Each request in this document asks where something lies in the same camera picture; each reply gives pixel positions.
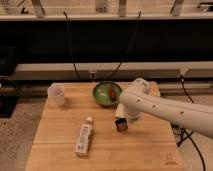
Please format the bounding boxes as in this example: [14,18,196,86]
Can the red sausage in bowl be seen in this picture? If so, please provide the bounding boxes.
[108,85,117,101]

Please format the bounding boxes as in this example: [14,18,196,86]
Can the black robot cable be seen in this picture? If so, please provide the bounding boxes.
[170,73,208,171]

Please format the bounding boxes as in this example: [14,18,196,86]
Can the black cable right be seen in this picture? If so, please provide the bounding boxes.
[105,10,142,82]

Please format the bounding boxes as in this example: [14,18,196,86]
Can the white squeeze bottle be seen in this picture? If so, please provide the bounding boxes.
[75,117,93,157]

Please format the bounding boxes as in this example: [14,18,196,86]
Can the wall power outlet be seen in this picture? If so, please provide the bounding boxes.
[89,71,96,82]

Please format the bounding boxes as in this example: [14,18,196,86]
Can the clear plastic cup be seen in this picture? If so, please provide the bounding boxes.
[47,84,65,106]

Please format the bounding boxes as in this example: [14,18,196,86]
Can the green bowl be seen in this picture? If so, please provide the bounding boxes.
[93,81,122,107]

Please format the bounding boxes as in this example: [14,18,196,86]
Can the black cable left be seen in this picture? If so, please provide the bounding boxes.
[62,11,82,82]

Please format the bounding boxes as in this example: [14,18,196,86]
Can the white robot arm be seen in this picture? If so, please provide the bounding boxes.
[119,78,213,139]

